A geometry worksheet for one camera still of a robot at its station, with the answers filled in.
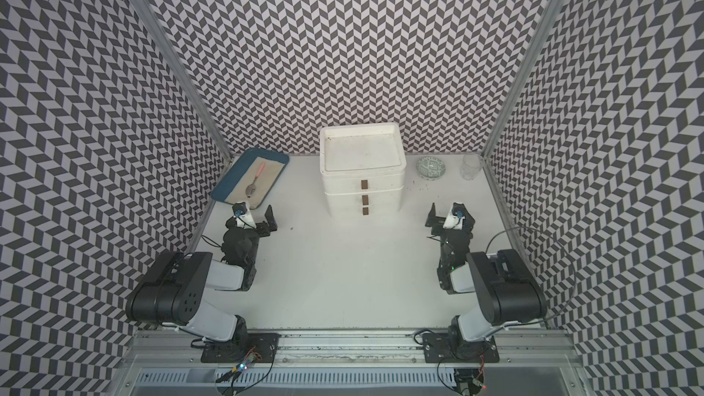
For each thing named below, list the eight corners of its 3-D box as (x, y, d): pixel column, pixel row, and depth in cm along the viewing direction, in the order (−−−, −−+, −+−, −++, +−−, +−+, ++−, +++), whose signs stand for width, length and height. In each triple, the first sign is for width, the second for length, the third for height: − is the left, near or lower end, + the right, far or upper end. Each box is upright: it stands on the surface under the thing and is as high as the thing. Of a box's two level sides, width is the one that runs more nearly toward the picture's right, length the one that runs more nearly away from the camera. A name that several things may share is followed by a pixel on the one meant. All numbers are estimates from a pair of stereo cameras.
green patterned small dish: (417, 178, 112) (418, 171, 108) (414, 162, 117) (416, 156, 114) (444, 178, 112) (446, 171, 108) (440, 162, 117) (442, 156, 114)
